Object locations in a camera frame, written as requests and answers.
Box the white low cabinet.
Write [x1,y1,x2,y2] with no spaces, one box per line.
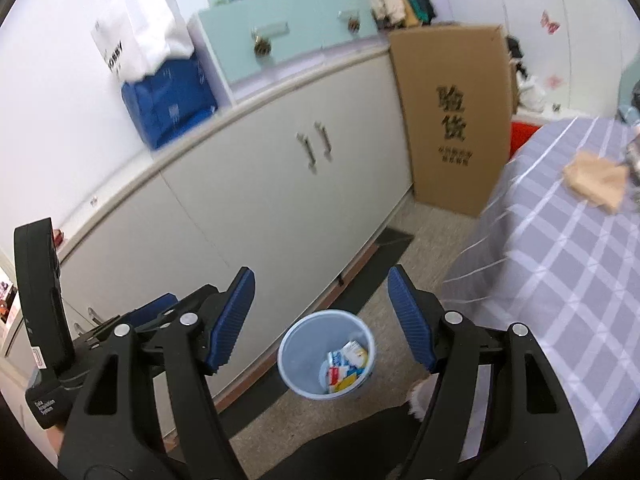
[0,42,416,443]

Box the dark clothes heap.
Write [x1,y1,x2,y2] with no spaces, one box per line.
[505,35,526,78]

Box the dark blue snack wrapper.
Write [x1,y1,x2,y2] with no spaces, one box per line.
[326,347,353,383]

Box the brown paper piece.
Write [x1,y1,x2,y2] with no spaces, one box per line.
[562,152,630,213]

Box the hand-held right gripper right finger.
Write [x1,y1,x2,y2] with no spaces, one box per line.
[387,265,589,480]

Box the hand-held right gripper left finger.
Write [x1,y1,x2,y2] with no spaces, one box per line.
[56,266,257,480]

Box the mint drawer unit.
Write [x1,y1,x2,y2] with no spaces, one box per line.
[187,0,379,106]

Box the white plastic bag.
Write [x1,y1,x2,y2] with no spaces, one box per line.
[517,75,548,111]

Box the red plastic stool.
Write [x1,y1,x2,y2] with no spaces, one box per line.
[510,121,543,158]

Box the grey checked tablecloth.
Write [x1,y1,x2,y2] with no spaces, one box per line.
[440,115,640,466]

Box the white paper bag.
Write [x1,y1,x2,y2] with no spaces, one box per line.
[90,0,196,85]

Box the mint bunk bed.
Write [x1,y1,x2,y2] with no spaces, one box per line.
[617,55,640,123]

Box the tan hanging garment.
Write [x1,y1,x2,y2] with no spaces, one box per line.
[395,0,426,28]

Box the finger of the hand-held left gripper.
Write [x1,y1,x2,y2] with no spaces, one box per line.
[134,284,221,336]
[120,292,181,333]

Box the white wardrobe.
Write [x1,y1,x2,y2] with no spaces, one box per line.
[435,0,640,116]

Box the tall cardboard box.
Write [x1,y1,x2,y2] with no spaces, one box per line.
[389,24,518,218]

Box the light blue plastic wastebasket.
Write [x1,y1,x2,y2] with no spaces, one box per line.
[277,310,377,401]

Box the blue plastic packet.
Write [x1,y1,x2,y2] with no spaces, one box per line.
[120,52,219,151]

